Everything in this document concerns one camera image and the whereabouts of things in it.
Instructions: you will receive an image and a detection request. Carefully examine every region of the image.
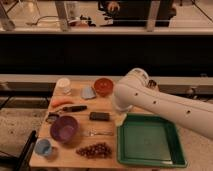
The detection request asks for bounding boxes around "grey-blue towel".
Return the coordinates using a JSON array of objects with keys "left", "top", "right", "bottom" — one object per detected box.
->
[{"left": 81, "top": 86, "right": 96, "bottom": 100}]

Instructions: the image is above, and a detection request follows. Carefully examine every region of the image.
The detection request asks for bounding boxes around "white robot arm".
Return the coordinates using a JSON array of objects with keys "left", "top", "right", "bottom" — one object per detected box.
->
[{"left": 112, "top": 68, "right": 213, "bottom": 140}]

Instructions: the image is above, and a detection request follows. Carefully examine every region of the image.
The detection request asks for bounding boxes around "red-orange bowl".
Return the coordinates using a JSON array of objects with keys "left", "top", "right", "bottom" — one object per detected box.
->
[{"left": 94, "top": 78, "right": 114, "bottom": 97}]

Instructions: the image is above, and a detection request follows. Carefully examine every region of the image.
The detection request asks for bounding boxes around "purple bowl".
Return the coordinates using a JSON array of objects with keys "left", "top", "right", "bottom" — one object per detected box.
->
[{"left": 50, "top": 116, "right": 79, "bottom": 143}]

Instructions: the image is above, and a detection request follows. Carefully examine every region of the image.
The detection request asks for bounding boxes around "black rectangular block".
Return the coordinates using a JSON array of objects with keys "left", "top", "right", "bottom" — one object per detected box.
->
[{"left": 89, "top": 112, "right": 110, "bottom": 121}]

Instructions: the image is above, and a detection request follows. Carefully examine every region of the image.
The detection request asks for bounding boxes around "silver fork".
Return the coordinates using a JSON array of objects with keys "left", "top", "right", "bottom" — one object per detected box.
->
[{"left": 83, "top": 131, "right": 114, "bottom": 136}]

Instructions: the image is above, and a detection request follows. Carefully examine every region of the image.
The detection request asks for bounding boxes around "green plastic tray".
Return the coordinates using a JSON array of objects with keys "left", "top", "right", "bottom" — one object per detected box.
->
[{"left": 117, "top": 114, "right": 187, "bottom": 168}]

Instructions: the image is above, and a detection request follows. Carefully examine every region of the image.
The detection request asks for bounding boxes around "bunch of red grapes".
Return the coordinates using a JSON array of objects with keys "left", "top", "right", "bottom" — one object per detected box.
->
[{"left": 76, "top": 142, "right": 112, "bottom": 158}]

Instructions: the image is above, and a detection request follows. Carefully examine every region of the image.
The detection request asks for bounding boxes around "white cup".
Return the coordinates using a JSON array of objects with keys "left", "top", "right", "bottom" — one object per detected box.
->
[{"left": 56, "top": 78, "right": 71, "bottom": 94}]

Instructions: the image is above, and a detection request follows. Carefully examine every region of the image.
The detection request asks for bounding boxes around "orange carrot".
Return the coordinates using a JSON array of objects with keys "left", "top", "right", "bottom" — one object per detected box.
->
[{"left": 51, "top": 99, "right": 73, "bottom": 107}]

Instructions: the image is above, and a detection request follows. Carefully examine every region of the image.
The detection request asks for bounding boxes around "small black clip object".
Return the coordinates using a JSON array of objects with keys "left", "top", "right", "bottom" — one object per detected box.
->
[{"left": 46, "top": 113, "right": 59, "bottom": 124}]

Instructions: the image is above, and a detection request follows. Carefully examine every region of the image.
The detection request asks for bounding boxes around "light blue mug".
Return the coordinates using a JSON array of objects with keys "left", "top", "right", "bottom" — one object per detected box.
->
[{"left": 34, "top": 139, "right": 57, "bottom": 157}]

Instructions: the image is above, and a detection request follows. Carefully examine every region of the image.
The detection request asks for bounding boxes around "black-handled knife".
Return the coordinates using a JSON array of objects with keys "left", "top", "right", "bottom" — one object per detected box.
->
[{"left": 55, "top": 105, "right": 87, "bottom": 113}]

